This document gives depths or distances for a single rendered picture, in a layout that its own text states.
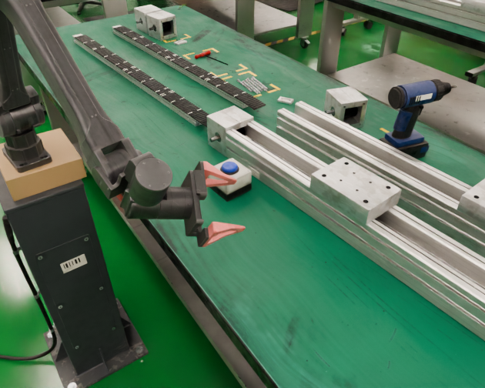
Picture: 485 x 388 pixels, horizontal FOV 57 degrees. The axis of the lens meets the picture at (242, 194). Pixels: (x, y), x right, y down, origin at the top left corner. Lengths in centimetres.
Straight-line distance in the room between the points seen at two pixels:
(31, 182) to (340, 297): 79
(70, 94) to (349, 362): 65
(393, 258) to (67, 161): 82
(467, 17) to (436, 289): 179
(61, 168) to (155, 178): 57
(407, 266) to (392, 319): 11
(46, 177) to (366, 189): 78
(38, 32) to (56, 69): 7
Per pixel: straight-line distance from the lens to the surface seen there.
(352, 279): 95
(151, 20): 216
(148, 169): 68
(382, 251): 96
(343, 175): 100
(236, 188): 110
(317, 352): 84
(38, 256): 133
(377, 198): 96
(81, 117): 78
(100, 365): 178
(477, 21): 251
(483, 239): 106
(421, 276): 93
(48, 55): 82
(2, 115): 115
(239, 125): 124
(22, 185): 122
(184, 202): 75
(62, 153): 126
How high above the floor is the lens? 148
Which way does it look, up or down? 39 degrees down
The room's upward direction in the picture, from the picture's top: straight up
